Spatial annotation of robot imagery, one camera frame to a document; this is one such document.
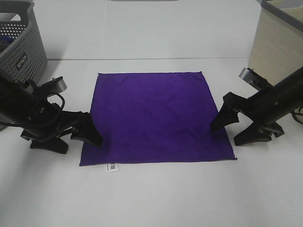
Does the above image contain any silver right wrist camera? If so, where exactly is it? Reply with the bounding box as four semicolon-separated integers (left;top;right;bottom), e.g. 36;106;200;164
239;68;272;91

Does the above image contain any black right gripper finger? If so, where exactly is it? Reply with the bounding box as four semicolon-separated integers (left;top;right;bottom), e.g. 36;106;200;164
210;104;239;132
234;124;272;146

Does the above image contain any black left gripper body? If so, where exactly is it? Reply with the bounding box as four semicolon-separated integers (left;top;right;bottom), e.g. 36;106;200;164
21;93;87;142

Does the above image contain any dark cloth inside basket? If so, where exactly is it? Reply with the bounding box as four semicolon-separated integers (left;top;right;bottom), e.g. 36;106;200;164
0;36;14;53

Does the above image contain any beige storage bin grey rim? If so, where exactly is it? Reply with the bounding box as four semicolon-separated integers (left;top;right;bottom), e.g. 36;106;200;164
248;0;303;85

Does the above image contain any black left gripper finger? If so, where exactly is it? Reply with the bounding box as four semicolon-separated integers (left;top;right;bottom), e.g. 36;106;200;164
30;138;68;154
71;113;103;146

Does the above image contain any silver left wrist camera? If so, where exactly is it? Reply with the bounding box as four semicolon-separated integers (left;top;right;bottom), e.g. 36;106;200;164
38;77;67;96

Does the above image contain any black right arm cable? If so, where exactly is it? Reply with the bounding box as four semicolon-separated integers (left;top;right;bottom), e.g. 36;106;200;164
292;106;303;124

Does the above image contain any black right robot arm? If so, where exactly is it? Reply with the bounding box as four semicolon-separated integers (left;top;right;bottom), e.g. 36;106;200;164
210;68;303;146

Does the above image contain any grey perforated plastic basket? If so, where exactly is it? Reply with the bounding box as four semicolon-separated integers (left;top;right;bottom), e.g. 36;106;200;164
0;0;47;84

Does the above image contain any purple towel with white tag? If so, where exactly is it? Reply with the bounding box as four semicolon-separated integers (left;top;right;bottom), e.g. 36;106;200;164
80;71;236;166

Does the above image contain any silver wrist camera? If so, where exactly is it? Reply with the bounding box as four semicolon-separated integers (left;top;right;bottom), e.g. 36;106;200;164
239;68;272;91
38;77;67;96

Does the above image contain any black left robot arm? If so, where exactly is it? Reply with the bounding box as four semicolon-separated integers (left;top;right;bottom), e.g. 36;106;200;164
0;74;103;154

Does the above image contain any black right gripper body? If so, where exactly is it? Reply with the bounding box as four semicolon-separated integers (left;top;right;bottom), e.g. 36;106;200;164
223;91;284;138

